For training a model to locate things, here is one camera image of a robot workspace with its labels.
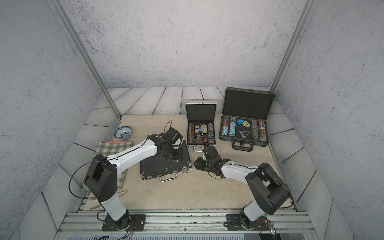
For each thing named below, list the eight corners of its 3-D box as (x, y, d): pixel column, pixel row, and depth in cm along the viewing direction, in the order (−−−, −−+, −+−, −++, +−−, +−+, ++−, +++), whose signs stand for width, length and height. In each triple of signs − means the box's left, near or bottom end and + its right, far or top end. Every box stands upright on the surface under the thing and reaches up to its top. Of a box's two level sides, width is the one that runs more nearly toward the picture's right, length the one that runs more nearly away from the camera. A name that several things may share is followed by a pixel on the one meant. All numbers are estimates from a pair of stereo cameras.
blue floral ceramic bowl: (115, 139, 109) (112, 135, 105) (119, 130, 115) (117, 125, 111) (131, 139, 109) (128, 135, 105) (134, 130, 115) (132, 125, 111)
